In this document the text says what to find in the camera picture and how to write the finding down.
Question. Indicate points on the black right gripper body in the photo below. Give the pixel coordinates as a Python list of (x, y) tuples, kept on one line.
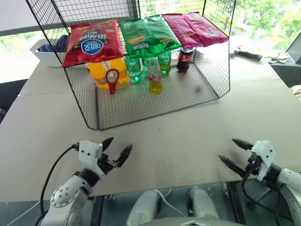
[(254, 164)]

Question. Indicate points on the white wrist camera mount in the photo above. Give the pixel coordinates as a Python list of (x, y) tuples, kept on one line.
[(90, 153), (264, 155)]

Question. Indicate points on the grey robot torso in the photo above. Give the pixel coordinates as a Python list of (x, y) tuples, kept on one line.
[(190, 222)]

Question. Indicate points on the magenta chip bag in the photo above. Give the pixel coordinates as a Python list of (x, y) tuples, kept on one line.
[(207, 30), (181, 30)]

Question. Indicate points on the glass bottle with yellow drink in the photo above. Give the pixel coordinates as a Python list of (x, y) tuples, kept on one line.
[(155, 80)]

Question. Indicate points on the white plastic basket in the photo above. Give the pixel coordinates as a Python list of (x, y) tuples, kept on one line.
[(45, 56)]

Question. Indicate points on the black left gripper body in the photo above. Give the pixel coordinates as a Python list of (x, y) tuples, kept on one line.
[(107, 163)]

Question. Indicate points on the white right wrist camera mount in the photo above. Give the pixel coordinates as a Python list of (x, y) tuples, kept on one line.
[(264, 155)]

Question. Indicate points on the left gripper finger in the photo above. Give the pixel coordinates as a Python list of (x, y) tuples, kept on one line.
[(107, 144), (124, 156)]

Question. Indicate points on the blue packets in basket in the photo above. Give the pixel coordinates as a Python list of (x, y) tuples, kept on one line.
[(50, 47)]

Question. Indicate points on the grey rounded robot leg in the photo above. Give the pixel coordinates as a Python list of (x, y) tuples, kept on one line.
[(145, 207), (203, 202)]

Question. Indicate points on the black and white tool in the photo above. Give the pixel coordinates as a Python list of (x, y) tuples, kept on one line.
[(249, 54)]

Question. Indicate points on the dark cola plastic bottle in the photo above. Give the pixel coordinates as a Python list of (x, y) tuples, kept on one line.
[(185, 60)]

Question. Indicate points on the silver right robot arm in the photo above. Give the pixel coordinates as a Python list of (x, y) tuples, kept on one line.
[(290, 186)]

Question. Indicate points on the red chip bag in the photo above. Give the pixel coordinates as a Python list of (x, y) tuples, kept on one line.
[(94, 43)]

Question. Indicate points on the green soda plastic bottle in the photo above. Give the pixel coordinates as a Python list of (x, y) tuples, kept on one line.
[(146, 62), (165, 64), (134, 69)]

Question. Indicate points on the green chip bag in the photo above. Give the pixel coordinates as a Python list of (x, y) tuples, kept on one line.
[(162, 33), (135, 40)]

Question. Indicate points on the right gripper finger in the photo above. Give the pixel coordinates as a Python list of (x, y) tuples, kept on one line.
[(243, 144), (231, 164)]

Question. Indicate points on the orange soda plastic bottle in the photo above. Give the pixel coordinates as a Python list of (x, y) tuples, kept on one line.
[(121, 70), (98, 75)]

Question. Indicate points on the beige patterned item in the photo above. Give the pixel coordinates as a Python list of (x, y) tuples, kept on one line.
[(296, 92)]

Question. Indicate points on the pale green crumpled item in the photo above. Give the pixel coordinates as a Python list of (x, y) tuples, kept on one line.
[(277, 57)]

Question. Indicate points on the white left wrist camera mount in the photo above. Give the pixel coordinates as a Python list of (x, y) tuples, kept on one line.
[(90, 153)]

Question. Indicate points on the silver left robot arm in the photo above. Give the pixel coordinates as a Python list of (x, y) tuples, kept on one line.
[(68, 190)]

